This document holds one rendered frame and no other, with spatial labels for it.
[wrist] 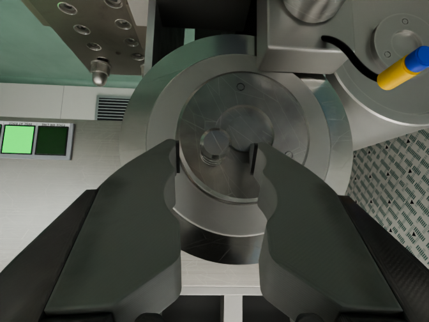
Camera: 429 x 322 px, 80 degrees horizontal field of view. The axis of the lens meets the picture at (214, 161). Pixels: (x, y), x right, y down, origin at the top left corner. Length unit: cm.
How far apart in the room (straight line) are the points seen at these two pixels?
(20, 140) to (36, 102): 292
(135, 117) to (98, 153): 37
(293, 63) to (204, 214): 10
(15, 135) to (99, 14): 28
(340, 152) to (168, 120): 11
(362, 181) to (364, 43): 19
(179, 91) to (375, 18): 15
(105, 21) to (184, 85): 31
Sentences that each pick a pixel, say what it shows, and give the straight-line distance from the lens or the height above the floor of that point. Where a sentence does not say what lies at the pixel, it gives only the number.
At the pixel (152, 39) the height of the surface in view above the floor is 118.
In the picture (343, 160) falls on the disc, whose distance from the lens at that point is 18.
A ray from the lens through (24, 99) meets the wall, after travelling 359.
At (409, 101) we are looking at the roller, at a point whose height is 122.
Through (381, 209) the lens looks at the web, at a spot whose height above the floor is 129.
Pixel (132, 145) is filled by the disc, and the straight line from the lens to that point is 17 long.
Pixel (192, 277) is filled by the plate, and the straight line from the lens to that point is 51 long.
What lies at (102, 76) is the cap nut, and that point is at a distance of 56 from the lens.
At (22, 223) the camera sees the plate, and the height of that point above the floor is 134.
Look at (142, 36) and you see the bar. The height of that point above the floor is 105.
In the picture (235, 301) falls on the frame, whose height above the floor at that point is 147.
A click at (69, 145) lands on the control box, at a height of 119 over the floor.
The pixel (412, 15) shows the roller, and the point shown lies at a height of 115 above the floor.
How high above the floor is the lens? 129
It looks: 9 degrees down
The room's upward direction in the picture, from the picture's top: 179 degrees counter-clockwise
